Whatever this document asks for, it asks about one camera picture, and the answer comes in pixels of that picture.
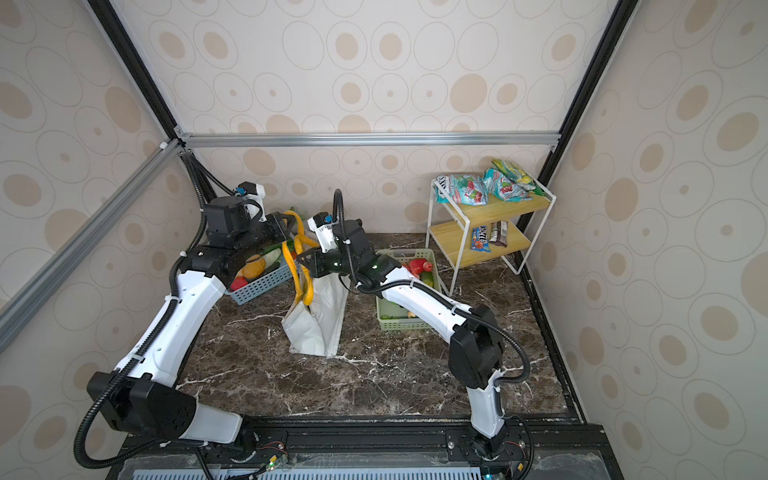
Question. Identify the white canvas grocery bag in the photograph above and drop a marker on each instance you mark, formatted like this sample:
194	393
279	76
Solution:
314	322

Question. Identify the red apple toy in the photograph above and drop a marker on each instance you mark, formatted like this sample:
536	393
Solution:
416	266

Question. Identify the horizontal aluminium frame bar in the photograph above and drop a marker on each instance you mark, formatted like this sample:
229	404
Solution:
385	139

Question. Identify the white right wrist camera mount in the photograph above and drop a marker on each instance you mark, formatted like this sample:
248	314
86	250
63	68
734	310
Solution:
321	225

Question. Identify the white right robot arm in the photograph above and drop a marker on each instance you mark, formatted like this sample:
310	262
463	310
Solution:
482	355

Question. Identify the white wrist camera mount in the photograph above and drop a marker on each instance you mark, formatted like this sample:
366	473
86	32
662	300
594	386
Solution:
321	225
252	195

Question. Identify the white wire wooden shelf rack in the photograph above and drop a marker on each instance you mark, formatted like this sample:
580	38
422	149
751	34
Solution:
450	225

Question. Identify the blue candy packet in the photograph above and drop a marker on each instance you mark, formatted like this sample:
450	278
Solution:
479	240

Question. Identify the diagonal aluminium frame bar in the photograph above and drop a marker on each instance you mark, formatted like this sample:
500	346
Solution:
36	292

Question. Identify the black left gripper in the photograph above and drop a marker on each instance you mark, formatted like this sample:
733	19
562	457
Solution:
277	220

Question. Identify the orange potato toy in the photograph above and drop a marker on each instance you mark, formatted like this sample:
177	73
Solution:
253	268

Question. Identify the yellow green snack bag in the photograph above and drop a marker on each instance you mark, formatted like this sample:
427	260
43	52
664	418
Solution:
514	173

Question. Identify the green orange mango toy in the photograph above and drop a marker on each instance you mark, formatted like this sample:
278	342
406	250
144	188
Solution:
428	278

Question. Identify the light green perforated basket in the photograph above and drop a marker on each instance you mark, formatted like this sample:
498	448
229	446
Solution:
396	309

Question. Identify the red bell pepper toy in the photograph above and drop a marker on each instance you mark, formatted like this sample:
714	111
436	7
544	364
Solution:
238	283

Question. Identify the brown chocolate bar packet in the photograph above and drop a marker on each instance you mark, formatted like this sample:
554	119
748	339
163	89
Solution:
499	234

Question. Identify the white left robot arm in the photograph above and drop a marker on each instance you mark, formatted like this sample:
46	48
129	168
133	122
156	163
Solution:
139	396

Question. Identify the blue perforated basket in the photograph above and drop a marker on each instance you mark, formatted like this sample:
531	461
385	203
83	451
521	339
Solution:
277	272

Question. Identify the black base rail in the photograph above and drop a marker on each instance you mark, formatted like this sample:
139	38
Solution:
389	448

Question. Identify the teal candy snack bag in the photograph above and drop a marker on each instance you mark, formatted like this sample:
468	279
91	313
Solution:
502	188

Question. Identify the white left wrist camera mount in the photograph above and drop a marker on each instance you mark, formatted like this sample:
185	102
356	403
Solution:
252	195

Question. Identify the green cucumber toy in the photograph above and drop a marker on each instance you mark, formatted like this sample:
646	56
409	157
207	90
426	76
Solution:
270	248

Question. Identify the green candy snack bag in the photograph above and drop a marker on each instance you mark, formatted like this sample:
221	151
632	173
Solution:
461	190

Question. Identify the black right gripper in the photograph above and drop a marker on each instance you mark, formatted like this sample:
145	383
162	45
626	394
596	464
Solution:
313	262

